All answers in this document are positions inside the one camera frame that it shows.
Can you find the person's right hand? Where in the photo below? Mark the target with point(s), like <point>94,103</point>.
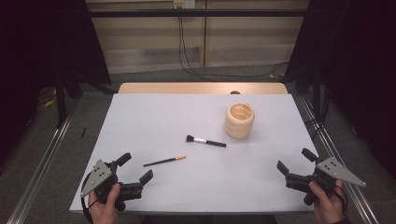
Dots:
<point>328,207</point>

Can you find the ribbed wooden pen holder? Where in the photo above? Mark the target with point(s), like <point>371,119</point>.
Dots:
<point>238,129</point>

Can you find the white wall socket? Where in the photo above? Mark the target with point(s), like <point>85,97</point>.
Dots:
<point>183,3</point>

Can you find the black curtain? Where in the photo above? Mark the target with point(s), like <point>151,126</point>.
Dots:
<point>358,62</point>
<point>31,46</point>

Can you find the dark round table knob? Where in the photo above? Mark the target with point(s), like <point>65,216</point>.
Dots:
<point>235,92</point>

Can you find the aluminium floor rail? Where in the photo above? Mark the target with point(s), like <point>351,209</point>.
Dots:
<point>361,202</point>
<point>39,174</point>

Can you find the person's left hand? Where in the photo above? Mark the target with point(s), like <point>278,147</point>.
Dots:
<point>104,213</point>

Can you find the white table sheet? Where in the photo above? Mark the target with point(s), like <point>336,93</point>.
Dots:
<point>186,118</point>

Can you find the black stand post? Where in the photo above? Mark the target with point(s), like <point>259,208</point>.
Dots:
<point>317,93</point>
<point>61,102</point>

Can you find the light wooden table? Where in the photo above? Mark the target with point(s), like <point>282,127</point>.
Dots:
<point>171,88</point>

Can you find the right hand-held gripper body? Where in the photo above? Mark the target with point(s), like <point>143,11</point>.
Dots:
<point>336,171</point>

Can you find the black horizontal bar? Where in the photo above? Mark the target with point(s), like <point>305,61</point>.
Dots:
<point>155,13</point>

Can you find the black makeup brush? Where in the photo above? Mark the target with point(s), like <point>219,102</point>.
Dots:
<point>214,143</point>

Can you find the small yellow floor object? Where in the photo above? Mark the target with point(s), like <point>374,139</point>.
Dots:
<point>275,75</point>
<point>49,102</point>

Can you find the black pencil with orange end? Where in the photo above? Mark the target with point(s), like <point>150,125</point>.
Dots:
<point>162,161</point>

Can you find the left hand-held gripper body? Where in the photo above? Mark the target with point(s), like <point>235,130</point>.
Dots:
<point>98,175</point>

